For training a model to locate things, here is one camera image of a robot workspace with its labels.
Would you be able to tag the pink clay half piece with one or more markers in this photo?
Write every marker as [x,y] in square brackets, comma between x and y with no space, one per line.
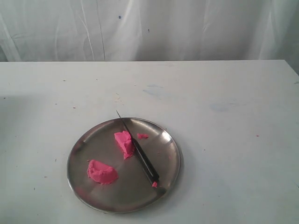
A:
[125,143]

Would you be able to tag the black knife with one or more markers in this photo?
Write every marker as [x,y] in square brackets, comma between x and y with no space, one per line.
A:
[147,166]

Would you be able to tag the pink clay crumb upper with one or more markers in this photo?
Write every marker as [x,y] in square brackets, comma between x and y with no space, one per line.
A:
[142,136]

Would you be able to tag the round steel plate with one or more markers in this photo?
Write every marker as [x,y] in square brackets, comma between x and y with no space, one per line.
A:
[132,190]

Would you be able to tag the white backdrop curtain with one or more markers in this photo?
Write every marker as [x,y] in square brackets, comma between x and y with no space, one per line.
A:
[149,30]

